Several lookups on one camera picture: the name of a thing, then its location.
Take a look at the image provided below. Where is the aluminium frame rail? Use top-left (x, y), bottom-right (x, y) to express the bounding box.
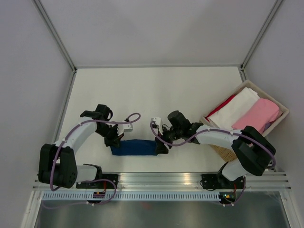
top-left (32, 171), bottom-right (292, 190)

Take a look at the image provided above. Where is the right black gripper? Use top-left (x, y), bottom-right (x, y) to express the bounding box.
top-left (154, 124), bottom-right (182, 154)

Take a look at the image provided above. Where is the red rolled t shirt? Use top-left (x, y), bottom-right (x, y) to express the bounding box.
top-left (205, 95), bottom-right (236, 119)

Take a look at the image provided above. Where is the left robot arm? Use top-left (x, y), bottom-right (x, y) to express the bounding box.
top-left (38, 104), bottom-right (123, 191)

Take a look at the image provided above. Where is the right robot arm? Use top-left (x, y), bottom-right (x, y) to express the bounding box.
top-left (150, 110), bottom-right (276, 190)

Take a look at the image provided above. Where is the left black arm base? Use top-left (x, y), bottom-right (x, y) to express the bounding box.
top-left (76, 173), bottom-right (119, 190)

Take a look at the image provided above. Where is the pink rolled t shirt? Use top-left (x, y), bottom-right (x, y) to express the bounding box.
top-left (232, 98), bottom-right (280, 133)

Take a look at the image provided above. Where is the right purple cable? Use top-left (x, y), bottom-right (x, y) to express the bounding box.
top-left (150, 121), bottom-right (277, 208)

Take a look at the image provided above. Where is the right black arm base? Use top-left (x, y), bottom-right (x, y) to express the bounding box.
top-left (200, 173), bottom-right (244, 190)

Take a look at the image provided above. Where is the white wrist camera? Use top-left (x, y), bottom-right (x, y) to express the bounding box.
top-left (117, 122), bottom-right (133, 133)
top-left (151, 117), bottom-right (162, 130)

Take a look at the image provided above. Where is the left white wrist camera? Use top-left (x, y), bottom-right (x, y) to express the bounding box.
top-left (117, 122), bottom-right (133, 133)

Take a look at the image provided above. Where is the purple rolled t shirt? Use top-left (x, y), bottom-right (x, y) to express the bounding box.
top-left (264, 122), bottom-right (272, 132)

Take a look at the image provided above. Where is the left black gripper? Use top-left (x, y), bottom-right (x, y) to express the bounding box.
top-left (95, 124), bottom-right (124, 149)

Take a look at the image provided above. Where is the blue t shirt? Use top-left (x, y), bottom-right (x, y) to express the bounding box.
top-left (110, 139), bottom-right (157, 156)

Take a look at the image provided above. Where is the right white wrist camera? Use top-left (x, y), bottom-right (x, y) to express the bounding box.
top-left (151, 117), bottom-right (162, 130)

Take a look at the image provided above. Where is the white rolled t shirt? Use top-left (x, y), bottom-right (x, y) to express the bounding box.
top-left (207, 87), bottom-right (260, 130)

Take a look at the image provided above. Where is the white slotted cable duct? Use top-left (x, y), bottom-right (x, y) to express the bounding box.
top-left (42, 191), bottom-right (220, 201)

